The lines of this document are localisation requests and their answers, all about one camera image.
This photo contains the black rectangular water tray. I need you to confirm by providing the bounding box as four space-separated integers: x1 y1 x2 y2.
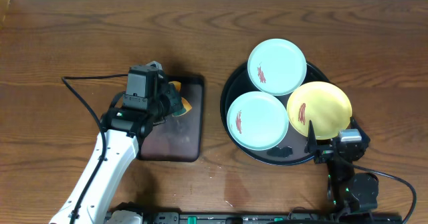
138 76 205 162

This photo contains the lower light green plate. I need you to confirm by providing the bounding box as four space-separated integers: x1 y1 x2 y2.
226 91 289 150

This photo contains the yellow plate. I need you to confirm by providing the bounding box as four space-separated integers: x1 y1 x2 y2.
286 82 352 140

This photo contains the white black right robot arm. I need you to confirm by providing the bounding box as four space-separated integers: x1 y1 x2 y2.
305 118 379 221

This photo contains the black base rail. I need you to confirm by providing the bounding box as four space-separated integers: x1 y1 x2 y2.
105 211 403 224

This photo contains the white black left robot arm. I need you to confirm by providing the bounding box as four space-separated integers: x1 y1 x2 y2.
50 62 183 223

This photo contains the top light green plate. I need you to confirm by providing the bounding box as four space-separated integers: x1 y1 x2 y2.
247 39 307 96

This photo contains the round black serving tray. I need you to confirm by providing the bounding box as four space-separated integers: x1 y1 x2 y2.
220 62 313 166

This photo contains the light green plate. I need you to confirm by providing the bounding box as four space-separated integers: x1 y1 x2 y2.
226 91 289 150
247 39 307 96

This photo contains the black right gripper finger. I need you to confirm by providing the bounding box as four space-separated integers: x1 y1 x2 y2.
350 116 363 132
304 120 317 152

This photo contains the yellow green scrubbing sponge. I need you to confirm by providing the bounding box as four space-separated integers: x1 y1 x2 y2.
170 81 192 117

